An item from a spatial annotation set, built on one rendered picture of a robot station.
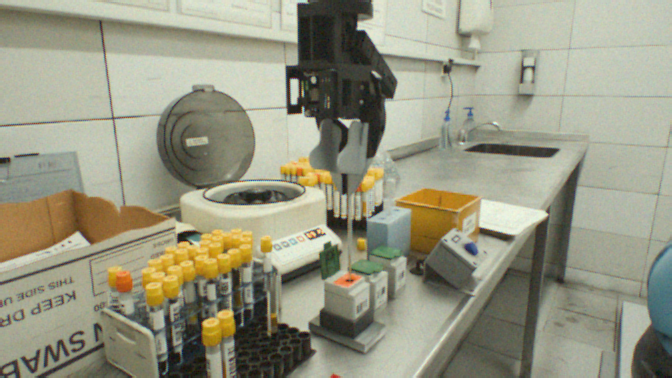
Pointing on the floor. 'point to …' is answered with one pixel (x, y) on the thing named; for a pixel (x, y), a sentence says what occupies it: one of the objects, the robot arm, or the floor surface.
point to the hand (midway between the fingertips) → (349, 183)
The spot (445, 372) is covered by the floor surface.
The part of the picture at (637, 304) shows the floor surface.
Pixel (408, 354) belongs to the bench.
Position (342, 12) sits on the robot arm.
